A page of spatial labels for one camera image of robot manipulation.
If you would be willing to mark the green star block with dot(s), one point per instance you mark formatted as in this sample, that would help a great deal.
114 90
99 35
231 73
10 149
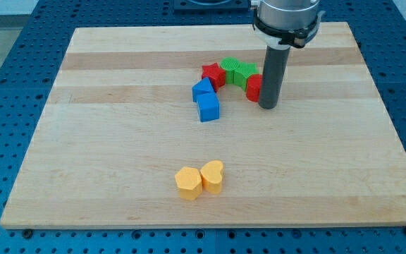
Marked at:
242 73

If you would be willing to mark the wooden board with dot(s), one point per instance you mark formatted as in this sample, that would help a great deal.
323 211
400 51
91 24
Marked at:
120 122

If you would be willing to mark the yellow hexagon block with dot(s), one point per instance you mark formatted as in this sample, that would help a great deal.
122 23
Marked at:
189 183

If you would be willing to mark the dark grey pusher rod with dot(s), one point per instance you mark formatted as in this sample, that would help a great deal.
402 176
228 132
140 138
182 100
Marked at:
275 63

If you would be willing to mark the blue cube block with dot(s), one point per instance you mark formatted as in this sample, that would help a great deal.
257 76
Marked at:
208 107

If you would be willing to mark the blue triangle block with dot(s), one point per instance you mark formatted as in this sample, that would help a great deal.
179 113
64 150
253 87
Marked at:
204 86

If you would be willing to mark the yellow heart block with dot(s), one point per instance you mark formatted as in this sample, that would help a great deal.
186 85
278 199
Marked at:
212 176

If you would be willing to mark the green cylinder block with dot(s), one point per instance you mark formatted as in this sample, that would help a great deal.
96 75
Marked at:
229 65

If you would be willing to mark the red circle block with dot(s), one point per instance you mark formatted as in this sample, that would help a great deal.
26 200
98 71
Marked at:
254 84

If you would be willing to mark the red star block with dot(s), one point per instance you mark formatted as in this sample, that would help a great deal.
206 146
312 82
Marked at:
215 74

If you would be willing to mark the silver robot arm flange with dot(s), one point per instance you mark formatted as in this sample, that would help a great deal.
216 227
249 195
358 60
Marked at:
282 24

